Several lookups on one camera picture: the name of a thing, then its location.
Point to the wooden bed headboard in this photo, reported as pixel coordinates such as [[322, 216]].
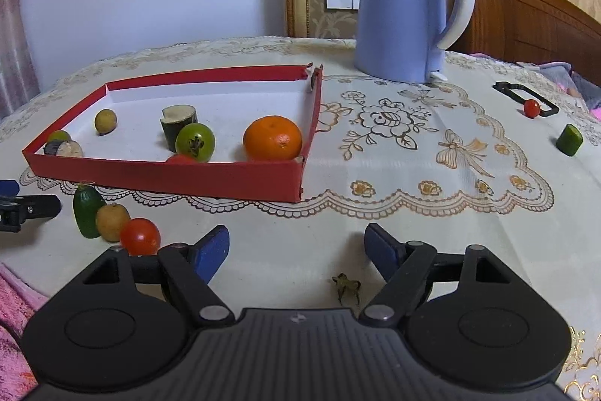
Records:
[[526, 16]]

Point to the black rectangular frame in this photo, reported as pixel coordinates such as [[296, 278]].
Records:
[[507, 87]]

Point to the lace embroidered tablecloth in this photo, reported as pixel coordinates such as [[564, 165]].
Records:
[[422, 232]]

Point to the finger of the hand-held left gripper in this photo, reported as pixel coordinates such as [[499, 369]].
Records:
[[33, 208], [7, 187]]

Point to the small green tomato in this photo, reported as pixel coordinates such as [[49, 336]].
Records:
[[58, 137]]

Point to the orange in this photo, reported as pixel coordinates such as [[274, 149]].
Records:
[[272, 139]]

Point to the small green cucumber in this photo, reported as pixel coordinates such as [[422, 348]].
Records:
[[87, 210]]

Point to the brown longan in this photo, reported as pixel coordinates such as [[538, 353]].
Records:
[[111, 222], [105, 122]]

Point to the dried tomato calyx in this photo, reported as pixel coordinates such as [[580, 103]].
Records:
[[346, 287]]

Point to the dark eggplant piece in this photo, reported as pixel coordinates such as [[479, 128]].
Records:
[[65, 148]]

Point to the short green cucumber piece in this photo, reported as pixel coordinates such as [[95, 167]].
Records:
[[569, 140]]

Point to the large green tomato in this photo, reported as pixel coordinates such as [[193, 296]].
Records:
[[195, 141]]

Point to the red cardboard box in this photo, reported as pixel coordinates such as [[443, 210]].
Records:
[[188, 182]]

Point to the blue electric kettle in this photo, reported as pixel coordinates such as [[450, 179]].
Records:
[[394, 6]]

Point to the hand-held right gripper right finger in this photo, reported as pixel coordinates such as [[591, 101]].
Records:
[[380, 250]]

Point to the pink patterned curtain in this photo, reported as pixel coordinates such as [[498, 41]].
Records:
[[14, 30]]

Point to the grey bedding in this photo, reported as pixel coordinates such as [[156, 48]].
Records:
[[558, 74]]

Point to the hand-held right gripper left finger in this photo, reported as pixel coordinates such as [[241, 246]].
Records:
[[213, 250]]

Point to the thick cucumber chunk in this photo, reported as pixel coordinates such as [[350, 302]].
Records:
[[176, 121]]

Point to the tiny red cherry tomato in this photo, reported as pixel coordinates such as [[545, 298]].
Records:
[[531, 108]]

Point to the pink fluffy cloth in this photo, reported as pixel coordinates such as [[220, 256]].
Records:
[[596, 114]]

